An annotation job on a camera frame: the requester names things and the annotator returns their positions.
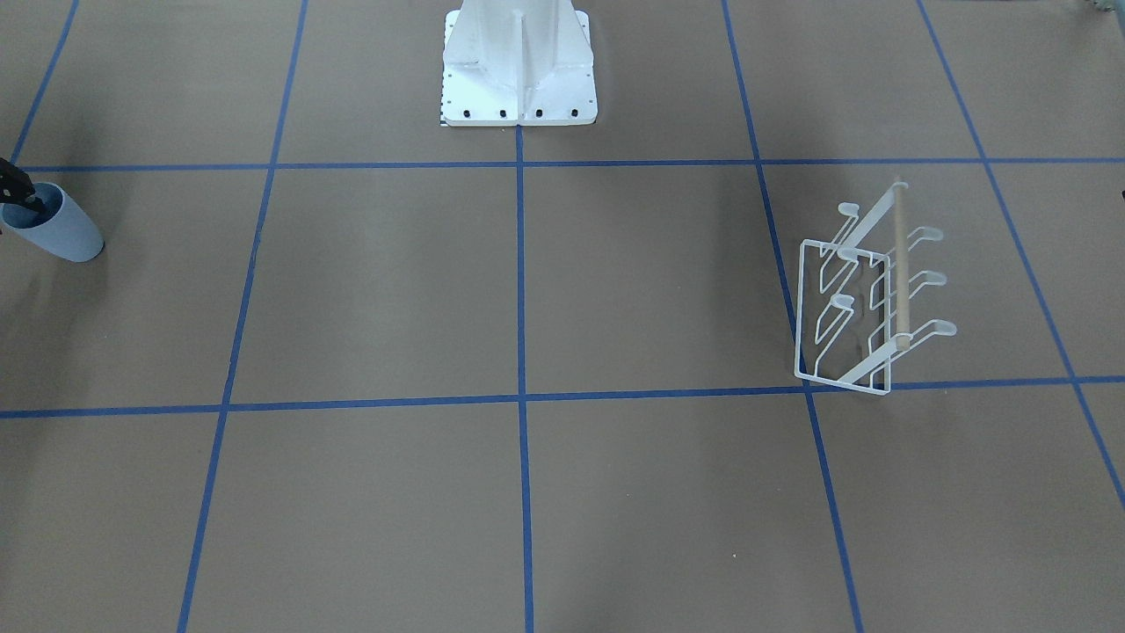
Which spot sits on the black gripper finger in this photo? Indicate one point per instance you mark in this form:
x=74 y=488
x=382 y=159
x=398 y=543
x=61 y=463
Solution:
x=18 y=188

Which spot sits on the light blue plastic cup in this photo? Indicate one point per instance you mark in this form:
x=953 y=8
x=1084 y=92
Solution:
x=62 y=228

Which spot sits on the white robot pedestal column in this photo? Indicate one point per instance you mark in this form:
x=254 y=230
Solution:
x=518 y=63

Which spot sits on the white wire cup holder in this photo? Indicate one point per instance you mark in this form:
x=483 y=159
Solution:
x=853 y=312

